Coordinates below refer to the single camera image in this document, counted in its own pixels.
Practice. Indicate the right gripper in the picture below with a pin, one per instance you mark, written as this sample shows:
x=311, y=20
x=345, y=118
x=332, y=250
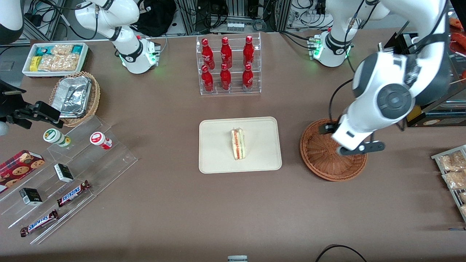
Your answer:
x=8, y=106

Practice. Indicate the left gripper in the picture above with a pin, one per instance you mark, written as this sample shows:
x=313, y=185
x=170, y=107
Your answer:
x=326, y=128

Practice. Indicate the triangular sandwich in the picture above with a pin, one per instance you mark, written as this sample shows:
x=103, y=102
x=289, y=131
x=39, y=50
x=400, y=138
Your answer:
x=238, y=145

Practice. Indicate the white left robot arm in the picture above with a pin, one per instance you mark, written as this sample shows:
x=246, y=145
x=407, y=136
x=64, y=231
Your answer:
x=382, y=69

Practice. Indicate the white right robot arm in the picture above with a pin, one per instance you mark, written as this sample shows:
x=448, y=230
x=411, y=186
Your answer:
x=136, y=62

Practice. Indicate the round brown wicker basket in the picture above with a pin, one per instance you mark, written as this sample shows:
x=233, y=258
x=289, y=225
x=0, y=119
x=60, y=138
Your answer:
x=320, y=162

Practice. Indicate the aluminium foil tray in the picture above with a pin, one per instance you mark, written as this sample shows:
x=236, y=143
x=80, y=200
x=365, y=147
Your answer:
x=72, y=96

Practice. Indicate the oval light wicker basket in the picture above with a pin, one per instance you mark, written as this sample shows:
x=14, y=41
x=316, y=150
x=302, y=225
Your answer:
x=93, y=103

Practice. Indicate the beige plastic tray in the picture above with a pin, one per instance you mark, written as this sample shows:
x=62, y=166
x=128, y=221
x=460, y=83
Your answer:
x=218, y=145

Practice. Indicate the white bottle with green cap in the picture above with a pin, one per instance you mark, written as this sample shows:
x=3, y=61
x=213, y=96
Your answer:
x=54, y=136

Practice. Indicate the white rectangular snack bin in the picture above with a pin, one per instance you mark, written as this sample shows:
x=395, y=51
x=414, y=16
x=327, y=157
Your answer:
x=54, y=74

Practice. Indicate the yellow snack packet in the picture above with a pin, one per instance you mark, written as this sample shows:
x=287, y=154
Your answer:
x=34, y=64

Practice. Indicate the clear bag of crackers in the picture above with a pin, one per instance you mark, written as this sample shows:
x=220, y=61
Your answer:
x=49, y=63
x=69, y=62
x=62, y=49

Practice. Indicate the red cookie box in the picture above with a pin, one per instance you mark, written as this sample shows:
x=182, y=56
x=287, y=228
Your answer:
x=18, y=167

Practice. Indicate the teal snack packet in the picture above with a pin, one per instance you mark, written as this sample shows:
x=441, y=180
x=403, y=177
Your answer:
x=77, y=48
x=40, y=51

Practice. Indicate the small black box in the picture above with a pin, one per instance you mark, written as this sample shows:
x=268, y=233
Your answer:
x=31, y=196
x=63, y=173

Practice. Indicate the white bottle with red cap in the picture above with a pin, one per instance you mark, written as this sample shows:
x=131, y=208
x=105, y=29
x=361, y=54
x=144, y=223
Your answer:
x=99, y=139

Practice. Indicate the clear acrylic stepped display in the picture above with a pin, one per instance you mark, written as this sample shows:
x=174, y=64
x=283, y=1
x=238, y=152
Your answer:
x=109, y=160

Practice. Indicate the Snickers chocolate bar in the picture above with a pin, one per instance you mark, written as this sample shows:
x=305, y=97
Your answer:
x=39, y=223
x=72, y=193

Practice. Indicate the red cola bottle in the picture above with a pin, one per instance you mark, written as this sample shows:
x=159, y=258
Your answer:
x=248, y=78
x=225, y=79
x=206, y=52
x=207, y=80
x=248, y=51
x=226, y=52

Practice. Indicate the clear acrylic bottle rack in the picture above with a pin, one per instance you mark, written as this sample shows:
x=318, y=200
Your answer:
x=238, y=90

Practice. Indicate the black hot food display case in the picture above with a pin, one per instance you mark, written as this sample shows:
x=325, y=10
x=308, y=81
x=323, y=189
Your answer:
x=451, y=122

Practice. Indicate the clear bag of fried snacks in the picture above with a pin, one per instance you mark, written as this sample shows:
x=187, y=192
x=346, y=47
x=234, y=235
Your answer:
x=455, y=179
x=451, y=162
x=463, y=197
x=464, y=210

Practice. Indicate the grey power strip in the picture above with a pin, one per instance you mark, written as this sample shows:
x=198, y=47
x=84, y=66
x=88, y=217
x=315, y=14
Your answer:
x=236, y=26

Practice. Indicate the black bag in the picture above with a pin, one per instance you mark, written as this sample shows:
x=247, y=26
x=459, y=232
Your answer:
x=156, y=18

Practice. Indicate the red sausage snack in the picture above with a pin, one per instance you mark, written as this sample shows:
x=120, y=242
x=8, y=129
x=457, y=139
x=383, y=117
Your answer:
x=457, y=23
x=459, y=38

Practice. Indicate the small grey device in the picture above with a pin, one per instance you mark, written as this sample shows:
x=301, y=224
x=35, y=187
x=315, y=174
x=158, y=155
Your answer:
x=237, y=259

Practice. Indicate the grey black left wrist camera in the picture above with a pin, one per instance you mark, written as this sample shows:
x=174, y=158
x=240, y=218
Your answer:
x=367, y=147

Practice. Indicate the aluminium profile frame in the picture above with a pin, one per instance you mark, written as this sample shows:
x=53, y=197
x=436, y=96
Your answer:
x=189, y=14

